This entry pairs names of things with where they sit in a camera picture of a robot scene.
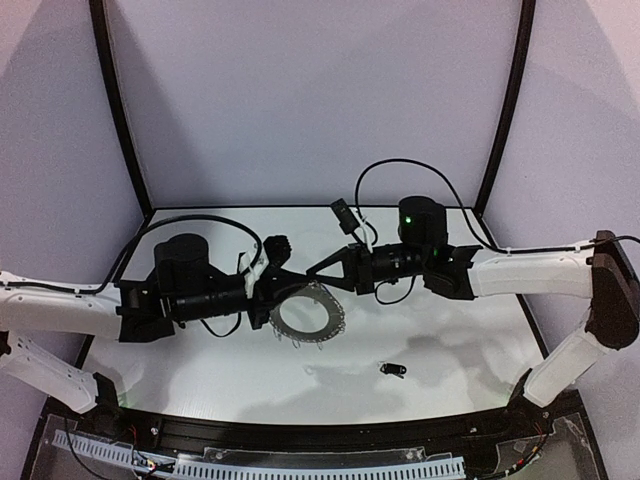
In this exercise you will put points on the black front aluminium rail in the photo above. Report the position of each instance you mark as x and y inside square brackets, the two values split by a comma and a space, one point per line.
[170, 432]

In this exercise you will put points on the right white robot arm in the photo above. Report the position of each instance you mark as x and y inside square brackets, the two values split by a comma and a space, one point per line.
[597, 270]

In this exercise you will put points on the right black frame post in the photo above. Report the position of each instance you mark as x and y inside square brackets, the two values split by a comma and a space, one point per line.
[509, 104]

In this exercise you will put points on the metal disc keyring with rings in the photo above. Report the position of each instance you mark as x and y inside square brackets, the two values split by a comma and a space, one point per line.
[312, 316]

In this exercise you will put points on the left black frame post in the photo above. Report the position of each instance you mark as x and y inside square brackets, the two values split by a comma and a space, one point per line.
[103, 44]

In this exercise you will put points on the black frame post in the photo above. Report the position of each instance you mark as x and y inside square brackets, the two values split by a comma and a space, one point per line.
[509, 104]
[103, 44]

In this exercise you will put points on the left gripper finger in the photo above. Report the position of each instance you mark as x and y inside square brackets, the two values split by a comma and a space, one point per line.
[282, 276]
[292, 289]

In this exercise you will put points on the white slotted cable duct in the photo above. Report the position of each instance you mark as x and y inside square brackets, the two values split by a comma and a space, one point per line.
[215, 463]

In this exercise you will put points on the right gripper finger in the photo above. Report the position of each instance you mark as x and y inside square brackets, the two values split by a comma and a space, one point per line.
[346, 283]
[343, 257]

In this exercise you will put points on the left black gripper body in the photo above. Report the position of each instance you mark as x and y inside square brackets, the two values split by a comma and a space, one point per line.
[260, 298]

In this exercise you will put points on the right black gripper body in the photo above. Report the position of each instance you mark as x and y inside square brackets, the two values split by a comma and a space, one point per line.
[363, 268]

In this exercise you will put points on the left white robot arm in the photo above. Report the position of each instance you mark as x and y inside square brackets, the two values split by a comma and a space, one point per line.
[182, 287]

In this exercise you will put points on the black tagged key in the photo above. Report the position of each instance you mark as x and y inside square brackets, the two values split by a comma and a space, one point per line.
[393, 369]

